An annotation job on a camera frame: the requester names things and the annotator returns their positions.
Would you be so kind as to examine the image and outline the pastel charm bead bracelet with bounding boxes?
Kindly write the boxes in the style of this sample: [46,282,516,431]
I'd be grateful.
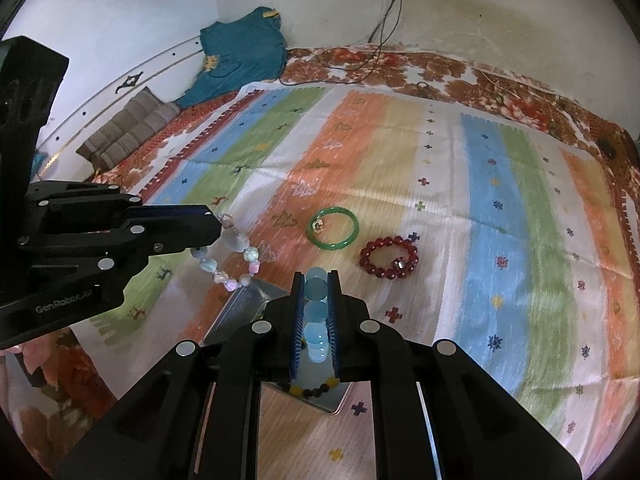
[188,212,264,293]

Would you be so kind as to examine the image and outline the dark red bead bracelet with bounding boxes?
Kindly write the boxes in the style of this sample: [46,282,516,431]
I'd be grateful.
[358,234,420,279]

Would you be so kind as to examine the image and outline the light blue bead bracelet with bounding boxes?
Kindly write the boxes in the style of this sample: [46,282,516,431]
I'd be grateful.
[300,266,335,365]

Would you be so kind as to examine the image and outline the green jade bangle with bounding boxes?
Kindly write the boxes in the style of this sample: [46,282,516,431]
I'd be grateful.
[306,206,360,252]

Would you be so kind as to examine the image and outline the silver jewelry tray box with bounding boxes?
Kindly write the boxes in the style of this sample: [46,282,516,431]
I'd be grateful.
[203,280,350,414]

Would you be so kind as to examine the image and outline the grey striped folded cloth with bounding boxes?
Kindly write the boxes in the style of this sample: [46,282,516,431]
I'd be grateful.
[76,87,180,172]

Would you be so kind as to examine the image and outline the brown floral bedsheet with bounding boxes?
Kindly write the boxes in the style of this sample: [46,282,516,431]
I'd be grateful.
[0,45,640,470]

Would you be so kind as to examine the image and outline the striped colourful blanket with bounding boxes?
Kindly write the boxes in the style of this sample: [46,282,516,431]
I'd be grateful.
[69,81,640,480]

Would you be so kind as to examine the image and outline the teal shirt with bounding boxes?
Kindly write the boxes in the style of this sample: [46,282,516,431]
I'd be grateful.
[177,6,288,108]

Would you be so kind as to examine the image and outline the multicolour dark bead bracelet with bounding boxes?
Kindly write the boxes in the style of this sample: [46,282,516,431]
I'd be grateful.
[278,372,342,400]

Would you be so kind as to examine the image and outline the black cable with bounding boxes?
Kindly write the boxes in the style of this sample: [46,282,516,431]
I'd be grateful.
[278,0,407,86]

